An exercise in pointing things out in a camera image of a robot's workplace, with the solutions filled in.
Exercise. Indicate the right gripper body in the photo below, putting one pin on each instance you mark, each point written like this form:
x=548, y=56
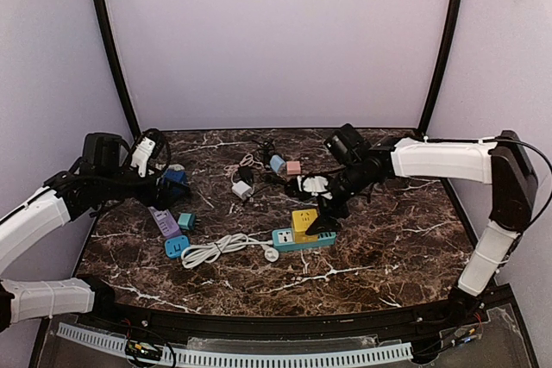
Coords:
x=326, y=206

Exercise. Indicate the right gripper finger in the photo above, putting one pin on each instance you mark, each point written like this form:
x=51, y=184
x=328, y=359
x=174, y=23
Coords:
x=330, y=224
x=315, y=227

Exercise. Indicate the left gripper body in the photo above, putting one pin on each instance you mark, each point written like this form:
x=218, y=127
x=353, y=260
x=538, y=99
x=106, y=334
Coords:
x=154, y=190

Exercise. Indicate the yellow cube socket adapter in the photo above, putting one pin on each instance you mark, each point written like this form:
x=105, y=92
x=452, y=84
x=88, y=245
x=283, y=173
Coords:
x=301, y=220

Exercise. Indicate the teal power strip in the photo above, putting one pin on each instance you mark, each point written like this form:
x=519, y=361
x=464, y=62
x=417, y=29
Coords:
x=284, y=240

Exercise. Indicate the black power adapter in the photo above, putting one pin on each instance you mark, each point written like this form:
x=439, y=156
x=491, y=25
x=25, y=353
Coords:
x=246, y=174

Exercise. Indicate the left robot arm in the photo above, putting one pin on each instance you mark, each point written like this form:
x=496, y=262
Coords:
x=108, y=170

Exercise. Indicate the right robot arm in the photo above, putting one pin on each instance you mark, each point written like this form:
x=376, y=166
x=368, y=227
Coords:
x=501, y=162

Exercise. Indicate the small teal plug adapter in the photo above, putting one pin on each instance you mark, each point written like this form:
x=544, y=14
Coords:
x=187, y=221

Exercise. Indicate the dark blue cube adapter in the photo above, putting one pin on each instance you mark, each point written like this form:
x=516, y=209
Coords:
x=176, y=183

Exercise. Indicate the purple power strip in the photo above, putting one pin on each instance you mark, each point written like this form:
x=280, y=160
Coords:
x=166, y=223

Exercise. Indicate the blue square socket adapter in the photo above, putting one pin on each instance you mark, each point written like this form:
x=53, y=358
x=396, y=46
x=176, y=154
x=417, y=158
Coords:
x=175, y=246

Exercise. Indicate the pink charger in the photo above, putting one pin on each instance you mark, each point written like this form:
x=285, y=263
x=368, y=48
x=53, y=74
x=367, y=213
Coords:
x=293, y=168

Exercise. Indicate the white usb charger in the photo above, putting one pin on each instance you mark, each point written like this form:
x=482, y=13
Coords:
x=242, y=190

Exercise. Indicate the light blue charger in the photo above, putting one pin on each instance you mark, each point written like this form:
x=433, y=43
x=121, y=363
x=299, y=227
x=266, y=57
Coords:
x=277, y=163

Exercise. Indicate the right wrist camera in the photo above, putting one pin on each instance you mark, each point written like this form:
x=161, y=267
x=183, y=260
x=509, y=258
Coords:
x=305, y=187

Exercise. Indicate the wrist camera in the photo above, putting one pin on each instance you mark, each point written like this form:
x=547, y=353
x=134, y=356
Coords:
x=141, y=155
x=305, y=187

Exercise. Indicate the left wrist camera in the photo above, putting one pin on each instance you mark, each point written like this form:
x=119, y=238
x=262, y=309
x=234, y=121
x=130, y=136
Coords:
x=141, y=155

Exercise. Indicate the white slotted cable duct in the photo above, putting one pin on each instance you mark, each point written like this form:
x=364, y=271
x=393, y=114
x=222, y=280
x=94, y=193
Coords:
x=235, y=353

